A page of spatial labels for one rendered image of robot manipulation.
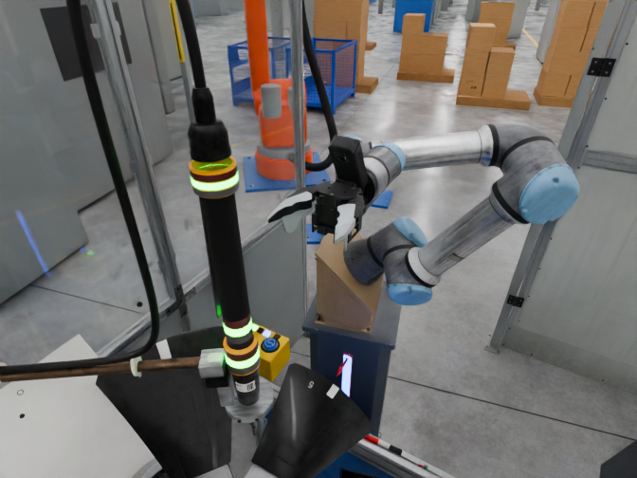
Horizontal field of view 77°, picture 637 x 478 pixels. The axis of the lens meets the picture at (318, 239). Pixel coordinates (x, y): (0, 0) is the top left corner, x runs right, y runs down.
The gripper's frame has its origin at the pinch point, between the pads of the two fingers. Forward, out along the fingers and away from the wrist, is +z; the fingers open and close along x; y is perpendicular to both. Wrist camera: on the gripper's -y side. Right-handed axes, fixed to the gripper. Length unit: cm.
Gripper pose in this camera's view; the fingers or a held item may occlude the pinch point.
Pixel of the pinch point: (301, 224)
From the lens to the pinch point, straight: 57.5
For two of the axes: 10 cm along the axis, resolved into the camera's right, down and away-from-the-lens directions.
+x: -8.7, -2.8, 4.1
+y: 0.0, 8.3, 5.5
